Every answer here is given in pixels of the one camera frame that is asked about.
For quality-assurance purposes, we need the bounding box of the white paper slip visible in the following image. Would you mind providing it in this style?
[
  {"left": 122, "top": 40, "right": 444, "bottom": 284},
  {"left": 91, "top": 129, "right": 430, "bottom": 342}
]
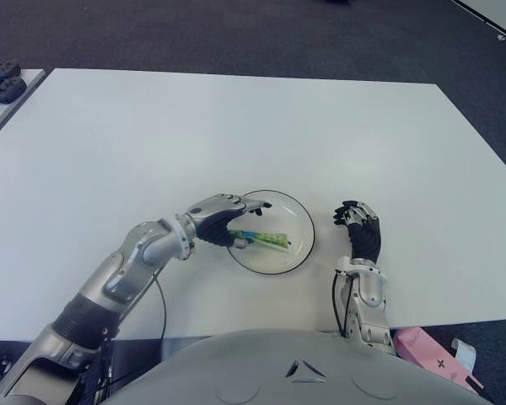
[{"left": 449, "top": 337, "right": 476, "bottom": 373}]

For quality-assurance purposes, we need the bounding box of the white background table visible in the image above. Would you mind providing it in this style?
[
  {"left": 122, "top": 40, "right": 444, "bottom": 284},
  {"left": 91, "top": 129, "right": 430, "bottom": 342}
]
[{"left": 449, "top": 0, "right": 506, "bottom": 46}]

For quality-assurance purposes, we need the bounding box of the black game controller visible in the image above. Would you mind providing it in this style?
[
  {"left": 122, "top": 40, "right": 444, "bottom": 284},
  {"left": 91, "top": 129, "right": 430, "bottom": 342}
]
[
  {"left": 0, "top": 77, "right": 28, "bottom": 105},
  {"left": 0, "top": 61, "right": 21, "bottom": 84}
]

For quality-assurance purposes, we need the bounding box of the grey robot torso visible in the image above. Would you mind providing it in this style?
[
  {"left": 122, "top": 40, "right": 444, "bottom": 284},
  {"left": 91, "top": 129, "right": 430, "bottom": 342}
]
[{"left": 109, "top": 328, "right": 486, "bottom": 405}]

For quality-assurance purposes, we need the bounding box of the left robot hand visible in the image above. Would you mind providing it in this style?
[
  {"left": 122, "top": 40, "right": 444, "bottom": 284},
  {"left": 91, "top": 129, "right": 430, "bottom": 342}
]
[{"left": 184, "top": 193, "right": 273, "bottom": 249}]

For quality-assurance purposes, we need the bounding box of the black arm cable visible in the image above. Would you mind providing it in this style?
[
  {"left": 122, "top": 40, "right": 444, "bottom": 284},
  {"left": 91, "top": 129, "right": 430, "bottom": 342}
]
[
  {"left": 151, "top": 273, "right": 168, "bottom": 341},
  {"left": 331, "top": 273, "right": 355, "bottom": 338}
]

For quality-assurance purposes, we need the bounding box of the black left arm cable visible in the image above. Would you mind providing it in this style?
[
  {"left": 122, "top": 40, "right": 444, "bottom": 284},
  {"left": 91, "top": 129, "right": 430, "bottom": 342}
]
[{"left": 151, "top": 273, "right": 168, "bottom": 341}]

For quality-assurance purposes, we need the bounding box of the white plate black rim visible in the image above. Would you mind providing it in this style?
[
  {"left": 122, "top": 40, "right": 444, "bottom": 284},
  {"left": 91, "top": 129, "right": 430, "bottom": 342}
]
[{"left": 225, "top": 188, "right": 315, "bottom": 277}]

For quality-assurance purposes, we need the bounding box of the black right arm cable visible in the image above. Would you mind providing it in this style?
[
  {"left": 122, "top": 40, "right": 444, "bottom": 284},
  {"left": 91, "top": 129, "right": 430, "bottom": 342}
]
[{"left": 331, "top": 273, "right": 355, "bottom": 338}]

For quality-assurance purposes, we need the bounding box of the green white toothpaste tube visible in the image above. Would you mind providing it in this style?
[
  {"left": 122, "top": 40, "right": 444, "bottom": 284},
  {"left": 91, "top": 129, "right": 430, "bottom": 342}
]
[{"left": 228, "top": 229, "right": 291, "bottom": 253}]

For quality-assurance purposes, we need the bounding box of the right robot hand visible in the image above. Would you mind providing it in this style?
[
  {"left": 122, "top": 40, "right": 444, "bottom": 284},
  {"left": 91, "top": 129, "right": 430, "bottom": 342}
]
[{"left": 332, "top": 200, "right": 383, "bottom": 265}]

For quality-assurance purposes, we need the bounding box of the pink cardboard box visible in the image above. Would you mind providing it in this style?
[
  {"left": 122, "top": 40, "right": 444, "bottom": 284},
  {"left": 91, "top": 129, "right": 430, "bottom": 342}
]
[{"left": 392, "top": 327, "right": 485, "bottom": 392}]

